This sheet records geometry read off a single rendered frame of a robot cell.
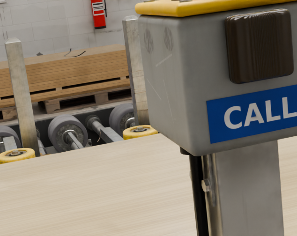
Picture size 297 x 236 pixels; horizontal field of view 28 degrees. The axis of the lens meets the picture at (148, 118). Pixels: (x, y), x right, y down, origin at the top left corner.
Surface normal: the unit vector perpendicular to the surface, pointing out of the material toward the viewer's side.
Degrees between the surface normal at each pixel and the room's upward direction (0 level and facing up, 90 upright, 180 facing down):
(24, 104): 90
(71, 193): 0
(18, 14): 90
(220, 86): 90
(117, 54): 90
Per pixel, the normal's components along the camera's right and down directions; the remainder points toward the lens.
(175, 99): -0.95, 0.18
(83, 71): 0.31, 0.18
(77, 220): -0.12, -0.97
